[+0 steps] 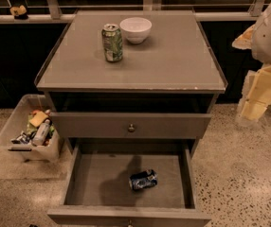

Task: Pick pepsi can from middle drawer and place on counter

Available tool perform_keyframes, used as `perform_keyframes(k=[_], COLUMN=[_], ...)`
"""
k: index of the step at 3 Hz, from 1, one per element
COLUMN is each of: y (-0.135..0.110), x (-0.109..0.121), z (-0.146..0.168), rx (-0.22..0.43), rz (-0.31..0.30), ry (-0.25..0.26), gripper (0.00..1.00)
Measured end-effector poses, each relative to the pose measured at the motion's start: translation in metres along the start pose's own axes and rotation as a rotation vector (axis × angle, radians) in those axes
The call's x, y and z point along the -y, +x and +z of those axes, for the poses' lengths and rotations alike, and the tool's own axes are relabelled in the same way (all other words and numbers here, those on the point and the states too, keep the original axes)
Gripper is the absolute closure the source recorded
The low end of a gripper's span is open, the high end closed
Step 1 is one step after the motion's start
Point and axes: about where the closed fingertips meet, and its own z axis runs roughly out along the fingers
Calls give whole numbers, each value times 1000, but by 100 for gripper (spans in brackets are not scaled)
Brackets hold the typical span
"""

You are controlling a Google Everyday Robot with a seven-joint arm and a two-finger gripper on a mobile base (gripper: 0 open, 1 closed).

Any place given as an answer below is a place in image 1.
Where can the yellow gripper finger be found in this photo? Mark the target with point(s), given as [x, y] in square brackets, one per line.
[244, 41]
[256, 95]

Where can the blue pepsi can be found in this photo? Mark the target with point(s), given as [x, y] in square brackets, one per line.
[144, 179]

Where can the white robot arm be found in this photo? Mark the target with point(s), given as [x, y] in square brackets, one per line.
[261, 42]

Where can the grey drawer cabinet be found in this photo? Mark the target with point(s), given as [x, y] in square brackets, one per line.
[172, 72]

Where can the green soda can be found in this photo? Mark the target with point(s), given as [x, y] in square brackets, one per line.
[112, 42]

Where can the brass top drawer knob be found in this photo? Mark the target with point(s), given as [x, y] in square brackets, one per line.
[131, 128]

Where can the brass drawer knob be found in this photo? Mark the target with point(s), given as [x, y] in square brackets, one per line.
[131, 128]
[130, 223]

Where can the open grey middle drawer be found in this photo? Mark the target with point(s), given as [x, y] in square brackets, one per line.
[98, 193]

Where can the brass middle drawer knob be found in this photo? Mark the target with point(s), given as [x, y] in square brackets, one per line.
[130, 223]

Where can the grey top drawer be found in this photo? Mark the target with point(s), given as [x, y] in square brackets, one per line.
[147, 125]

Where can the white bowl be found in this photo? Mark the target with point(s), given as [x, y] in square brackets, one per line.
[136, 29]

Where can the white metal railing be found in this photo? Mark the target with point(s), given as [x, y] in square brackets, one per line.
[224, 13]

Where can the yellow sponge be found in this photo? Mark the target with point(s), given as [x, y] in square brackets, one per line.
[38, 119]

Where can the white plastic bottle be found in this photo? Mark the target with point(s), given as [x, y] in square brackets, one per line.
[41, 133]

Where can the yellow and black object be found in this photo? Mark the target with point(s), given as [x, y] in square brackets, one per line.
[19, 12]

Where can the clear plastic storage bin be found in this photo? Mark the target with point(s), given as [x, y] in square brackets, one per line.
[15, 135]

